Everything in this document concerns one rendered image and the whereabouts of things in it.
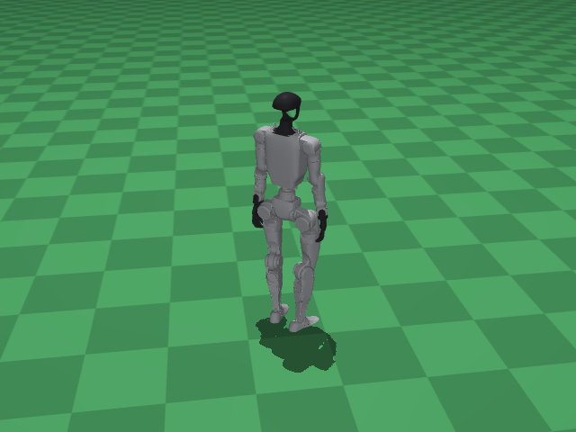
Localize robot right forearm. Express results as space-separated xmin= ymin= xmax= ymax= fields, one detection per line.
xmin=311 ymin=174 xmax=328 ymax=216

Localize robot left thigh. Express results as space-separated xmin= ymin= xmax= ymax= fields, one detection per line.
xmin=257 ymin=199 xmax=284 ymax=271

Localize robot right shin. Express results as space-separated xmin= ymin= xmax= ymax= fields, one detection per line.
xmin=293 ymin=266 xmax=315 ymax=323

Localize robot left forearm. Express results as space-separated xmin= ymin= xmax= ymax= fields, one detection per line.
xmin=253 ymin=164 xmax=267 ymax=202

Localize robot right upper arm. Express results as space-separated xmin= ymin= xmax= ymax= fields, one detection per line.
xmin=300 ymin=135 xmax=323 ymax=186

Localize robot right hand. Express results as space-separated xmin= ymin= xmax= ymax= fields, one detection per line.
xmin=315 ymin=210 xmax=328 ymax=242

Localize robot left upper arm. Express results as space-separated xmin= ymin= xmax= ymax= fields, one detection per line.
xmin=254 ymin=126 xmax=270 ymax=172

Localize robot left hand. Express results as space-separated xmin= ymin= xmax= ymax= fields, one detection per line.
xmin=252 ymin=194 xmax=263 ymax=229

